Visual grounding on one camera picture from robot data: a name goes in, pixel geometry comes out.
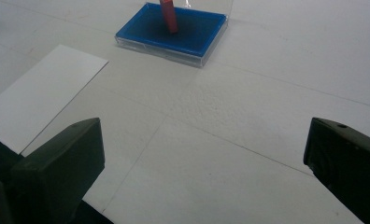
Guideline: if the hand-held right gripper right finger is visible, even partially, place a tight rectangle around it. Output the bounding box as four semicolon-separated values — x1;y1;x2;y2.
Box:
303;117;370;224

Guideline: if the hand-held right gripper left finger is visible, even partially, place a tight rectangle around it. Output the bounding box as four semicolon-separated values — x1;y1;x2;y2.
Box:
10;117;106;224

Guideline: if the blue ink pad clear case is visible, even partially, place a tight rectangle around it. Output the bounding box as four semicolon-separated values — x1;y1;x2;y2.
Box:
114;0;235;68

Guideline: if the red stamp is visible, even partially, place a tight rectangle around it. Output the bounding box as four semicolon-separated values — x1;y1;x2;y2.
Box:
159;0;179;35

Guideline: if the white paper sheet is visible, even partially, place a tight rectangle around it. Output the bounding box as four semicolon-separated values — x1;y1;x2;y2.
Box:
0;44;109;155

